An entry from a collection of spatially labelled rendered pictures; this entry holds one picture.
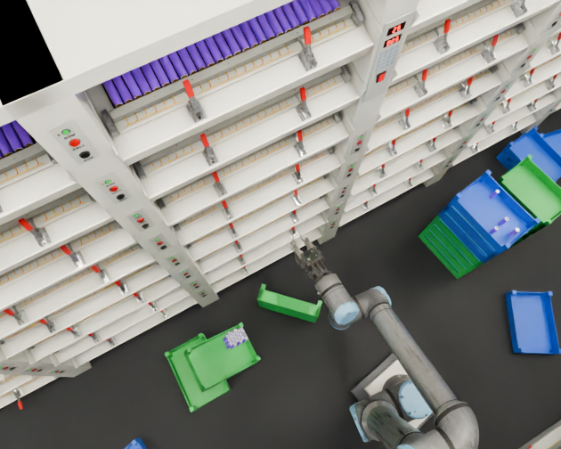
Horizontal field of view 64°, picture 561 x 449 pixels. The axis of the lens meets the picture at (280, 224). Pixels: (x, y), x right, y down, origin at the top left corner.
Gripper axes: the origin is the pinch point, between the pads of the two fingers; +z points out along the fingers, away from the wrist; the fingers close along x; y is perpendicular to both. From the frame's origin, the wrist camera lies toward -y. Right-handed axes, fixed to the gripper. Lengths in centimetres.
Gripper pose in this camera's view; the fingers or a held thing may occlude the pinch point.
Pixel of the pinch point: (297, 240)
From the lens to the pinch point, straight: 175.1
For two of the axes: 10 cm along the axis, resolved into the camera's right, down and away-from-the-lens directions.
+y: -1.0, -4.7, -8.8
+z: -4.8, -7.5, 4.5
